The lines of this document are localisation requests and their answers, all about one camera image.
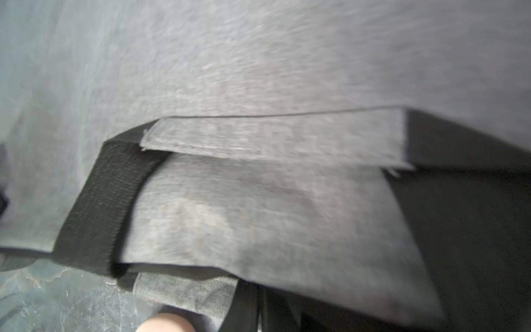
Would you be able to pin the grey laptop bag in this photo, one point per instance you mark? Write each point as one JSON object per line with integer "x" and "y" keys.
{"x": 281, "y": 165}

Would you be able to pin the pink mouse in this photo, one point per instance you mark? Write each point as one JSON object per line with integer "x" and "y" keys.
{"x": 166, "y": 322}

